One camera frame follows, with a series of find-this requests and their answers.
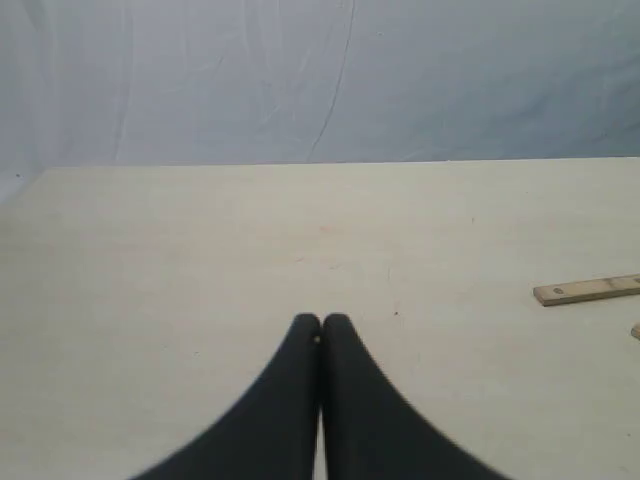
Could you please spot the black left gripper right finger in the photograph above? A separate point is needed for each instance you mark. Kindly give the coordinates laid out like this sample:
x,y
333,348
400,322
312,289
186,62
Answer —
x,y
370,430

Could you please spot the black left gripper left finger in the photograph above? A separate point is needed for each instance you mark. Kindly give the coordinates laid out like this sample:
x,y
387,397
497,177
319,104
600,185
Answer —
x,y
271,430

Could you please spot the wooden stick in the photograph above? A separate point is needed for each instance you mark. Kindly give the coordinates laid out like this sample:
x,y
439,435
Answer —
x,y
637,331
588,290

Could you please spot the blue-grey backdrop cloth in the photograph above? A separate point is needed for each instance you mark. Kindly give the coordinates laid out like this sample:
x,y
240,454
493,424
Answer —
x,y
147,83

